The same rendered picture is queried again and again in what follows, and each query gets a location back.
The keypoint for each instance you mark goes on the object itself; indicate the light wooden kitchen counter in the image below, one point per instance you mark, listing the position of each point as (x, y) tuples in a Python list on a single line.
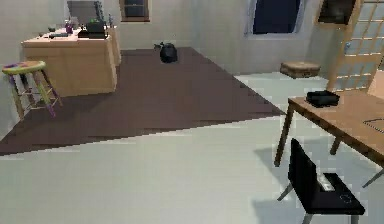
[(76, 63)]

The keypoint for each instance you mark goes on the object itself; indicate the brown framed window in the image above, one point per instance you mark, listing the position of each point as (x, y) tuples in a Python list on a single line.
[(134, 10)]

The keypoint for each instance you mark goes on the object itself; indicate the white framed dark window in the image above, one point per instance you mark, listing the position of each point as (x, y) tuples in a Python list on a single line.
[(276, 16)]

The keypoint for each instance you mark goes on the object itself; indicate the black toaster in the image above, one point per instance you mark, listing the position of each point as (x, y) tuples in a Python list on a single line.
[(96, 28)]

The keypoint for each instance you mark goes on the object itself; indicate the black box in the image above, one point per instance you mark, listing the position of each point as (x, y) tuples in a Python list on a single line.
[(322, 98)]

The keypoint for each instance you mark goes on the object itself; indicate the black chair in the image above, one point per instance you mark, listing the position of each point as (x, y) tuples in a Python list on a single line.
[(310, 186)]

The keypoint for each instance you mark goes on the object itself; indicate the grey flat panel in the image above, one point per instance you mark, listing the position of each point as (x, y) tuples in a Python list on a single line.
[(83, 10)]

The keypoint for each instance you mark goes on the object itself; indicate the purple cup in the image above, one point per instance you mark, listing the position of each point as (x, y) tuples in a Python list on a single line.
[(69, 27)]

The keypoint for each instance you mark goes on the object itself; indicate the dark flat pan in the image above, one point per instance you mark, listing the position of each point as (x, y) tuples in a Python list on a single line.
[(58, 34)]

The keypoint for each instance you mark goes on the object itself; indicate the brown wooden table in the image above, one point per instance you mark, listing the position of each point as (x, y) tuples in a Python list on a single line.
[(350, 116)]

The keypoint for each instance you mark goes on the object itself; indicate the dark bowl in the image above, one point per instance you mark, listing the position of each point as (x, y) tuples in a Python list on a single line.
[(52, 29)]

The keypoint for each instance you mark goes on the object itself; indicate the colourful wooden stool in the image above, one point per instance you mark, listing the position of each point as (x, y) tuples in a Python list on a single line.
[(26, 68)]

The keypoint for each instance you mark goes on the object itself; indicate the wooden framed dark picture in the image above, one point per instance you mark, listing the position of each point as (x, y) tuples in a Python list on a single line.
[(336, 12)]

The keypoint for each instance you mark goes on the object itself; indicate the wooden lattice door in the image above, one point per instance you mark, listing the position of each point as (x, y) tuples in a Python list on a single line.
[(358, 50)]

